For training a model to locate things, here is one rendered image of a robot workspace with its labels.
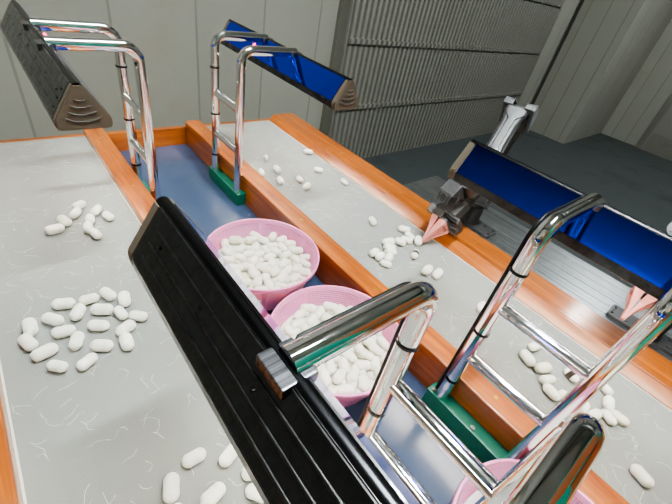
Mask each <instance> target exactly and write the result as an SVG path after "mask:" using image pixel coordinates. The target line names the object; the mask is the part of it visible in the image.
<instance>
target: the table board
mask: <svg viewBox="0 0 672 504"><path fill-rule="evenodd" d="M267 120H270V119H257V120H245V121H244V122H255V121H267ZM106 133H107V135H108V136H109V138H110V139H111V140H112V142H113V143H114V144H115V146H116V147H117V149H118V150H119V151H127V150H129V144H128V138H127V132H126V130H122V131H110V132H106ZM153 133H154V142H155V147H163V146H172V145H182V144H187V143H186V127H185V125H184V126H171V127H159V128H153ZM136 134H137V140H138V141H139V143H140V144H141V145H142V146H143V147H144V140H143V132H142V129H136ZM78 136H85V135H84V134H73V135H61V136H48V137H36V138H24V139H11V140H0V143H7V142H18V141H30V140H42V139H54V138H66V137H78ZM144 149H145V147H144Z"/></svg>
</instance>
